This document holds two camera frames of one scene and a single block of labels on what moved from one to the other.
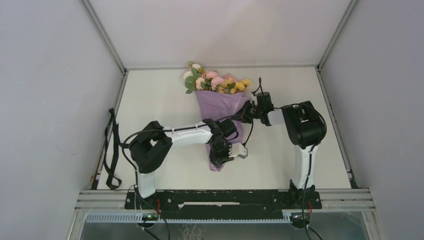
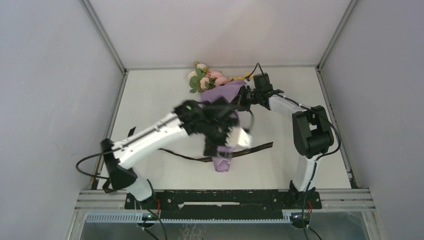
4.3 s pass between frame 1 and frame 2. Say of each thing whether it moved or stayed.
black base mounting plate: stayed
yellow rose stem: moved
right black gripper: moved
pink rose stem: moved
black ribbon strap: moved
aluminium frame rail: stayed
